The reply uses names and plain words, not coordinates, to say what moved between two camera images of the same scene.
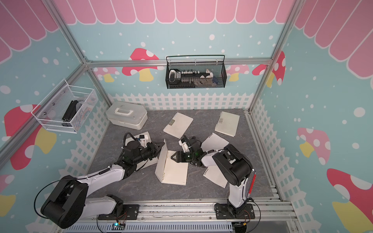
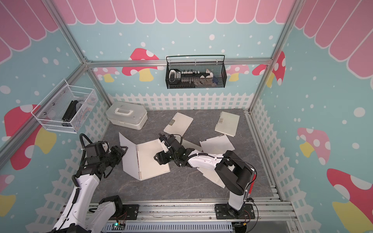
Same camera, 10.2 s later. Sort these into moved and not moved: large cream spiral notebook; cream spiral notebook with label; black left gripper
Moved: black left gripper
Not moved: large cream spiral notebook; cream spiral notebook with label
